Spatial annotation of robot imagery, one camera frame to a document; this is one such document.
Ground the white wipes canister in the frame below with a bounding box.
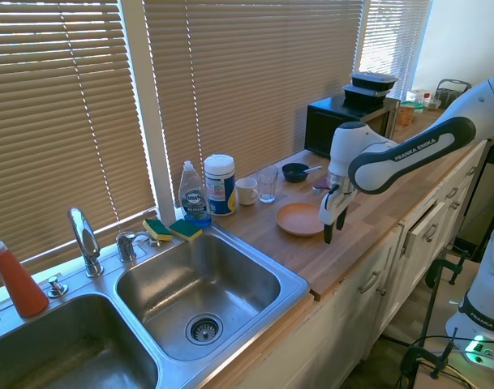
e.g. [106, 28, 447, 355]
[203, 153, 237, 217]

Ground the yellow green sponge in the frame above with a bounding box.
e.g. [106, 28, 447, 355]
[168, 219, 204, 243]
[142, 218, 174, 243]

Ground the black microwave oven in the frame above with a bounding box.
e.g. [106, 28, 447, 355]
[303, 96, 401, 159]

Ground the clear drinking glass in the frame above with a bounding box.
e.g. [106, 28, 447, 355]
[256, 165, 279, 204]

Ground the clear dish soap bottle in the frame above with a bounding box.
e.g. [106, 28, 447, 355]
[178, 160, 213, 228]

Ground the white kitchen base cabinet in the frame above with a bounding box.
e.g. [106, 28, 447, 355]
[205, 141, 491, 389]

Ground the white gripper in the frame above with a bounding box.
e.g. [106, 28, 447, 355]
[318, 186, 359, 245]

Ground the narrow tan window blind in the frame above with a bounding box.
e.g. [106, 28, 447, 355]
[358, 0, 432, 101]

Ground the chrome sink faucet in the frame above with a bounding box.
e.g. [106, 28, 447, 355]
[67, 207, 105, 278]

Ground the dark wire basket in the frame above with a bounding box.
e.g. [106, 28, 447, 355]
[435, 79, 472, 110]

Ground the black dishwasher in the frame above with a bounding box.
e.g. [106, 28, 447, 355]
[457, 139, 494, 253]

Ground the stainless steel double sink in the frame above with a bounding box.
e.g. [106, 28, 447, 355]
[0, 224, 311, 389]

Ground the clear plastic food container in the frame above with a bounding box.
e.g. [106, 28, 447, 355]
[406, 88, 433, 111]

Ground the orange spray bottle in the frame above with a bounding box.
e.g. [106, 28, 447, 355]
[0, 229, 50, 318]

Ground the white ceramic mug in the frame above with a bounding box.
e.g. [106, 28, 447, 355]
[234, 177, 259, 207]

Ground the black bar clamp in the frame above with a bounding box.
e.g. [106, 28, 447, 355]
[416, 250, 473, 346]
[400, 327, 459, 383]

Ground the wide tan window blind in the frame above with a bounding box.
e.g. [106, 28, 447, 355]
[143, 0, 366, 208]
[0, 0, 159, 291]

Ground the orange plate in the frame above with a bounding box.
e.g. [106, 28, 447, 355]
[275, 202, 325, 237]

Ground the orange box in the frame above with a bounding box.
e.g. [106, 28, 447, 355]
[394, 100, 418, 128]

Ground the black bowl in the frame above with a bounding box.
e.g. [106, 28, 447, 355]
[281, 162, 311, 184]

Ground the chrome sink knob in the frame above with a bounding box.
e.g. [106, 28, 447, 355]
[47, 276, 69, 299]

